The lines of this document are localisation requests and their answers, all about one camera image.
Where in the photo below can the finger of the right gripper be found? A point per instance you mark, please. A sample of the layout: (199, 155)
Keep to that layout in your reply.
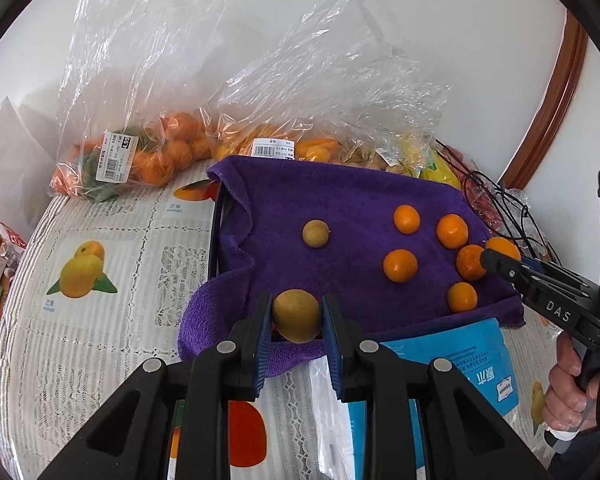
(523, 280)
(533, 264)

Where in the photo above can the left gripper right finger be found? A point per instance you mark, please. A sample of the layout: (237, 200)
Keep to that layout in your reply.
(463, 436)

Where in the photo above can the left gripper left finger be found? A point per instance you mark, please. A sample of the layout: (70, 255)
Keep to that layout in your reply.
(130, 435)

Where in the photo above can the small orange mandarin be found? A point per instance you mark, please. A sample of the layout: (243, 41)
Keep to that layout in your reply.
(406, 219)
(462, 297)
(400, 265)
(504, 247)

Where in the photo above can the large orange mandarin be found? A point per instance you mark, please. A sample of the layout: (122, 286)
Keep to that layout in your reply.
(468, 263)

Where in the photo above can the brown fruit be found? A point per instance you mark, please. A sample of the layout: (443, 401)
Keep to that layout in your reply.
(297, 316)

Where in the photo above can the small brown-green fruit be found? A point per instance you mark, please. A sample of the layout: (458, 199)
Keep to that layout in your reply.
(315, 233)

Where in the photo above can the bag of red fruits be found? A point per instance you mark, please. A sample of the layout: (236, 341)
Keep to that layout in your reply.
(474, 185)

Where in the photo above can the person's right hand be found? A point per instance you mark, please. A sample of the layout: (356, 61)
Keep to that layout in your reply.
(565, 402)

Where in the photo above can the blue tissue pack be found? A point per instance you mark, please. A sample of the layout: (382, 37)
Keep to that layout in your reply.
(477, 350)

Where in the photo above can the yellow snack bag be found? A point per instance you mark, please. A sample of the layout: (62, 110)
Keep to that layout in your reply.
(419, 160)

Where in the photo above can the purple towel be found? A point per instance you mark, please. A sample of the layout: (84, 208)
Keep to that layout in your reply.
(261, 250)

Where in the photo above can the clear bag of kumquats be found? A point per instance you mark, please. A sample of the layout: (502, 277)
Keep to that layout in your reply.
(340, 85)

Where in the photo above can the white plastic bag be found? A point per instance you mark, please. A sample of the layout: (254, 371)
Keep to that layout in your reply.
(25, 171)

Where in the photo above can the clear bag of mandarins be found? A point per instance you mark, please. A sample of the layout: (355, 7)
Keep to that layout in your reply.
(128, 110)

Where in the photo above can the brown door frame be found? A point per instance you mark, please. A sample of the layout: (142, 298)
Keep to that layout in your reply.
(553, 108)

